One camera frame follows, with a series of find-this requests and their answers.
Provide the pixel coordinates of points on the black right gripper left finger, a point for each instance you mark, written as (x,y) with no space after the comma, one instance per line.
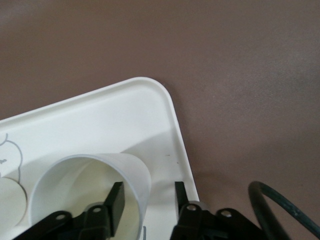
(117,200)

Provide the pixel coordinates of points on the white plastic cup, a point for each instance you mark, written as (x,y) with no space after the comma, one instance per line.
(11,200)
(75,180)

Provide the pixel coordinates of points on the white bear print tray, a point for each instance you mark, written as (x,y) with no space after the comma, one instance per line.
(100,120)

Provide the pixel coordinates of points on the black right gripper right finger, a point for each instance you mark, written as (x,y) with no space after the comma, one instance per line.
(190,220)

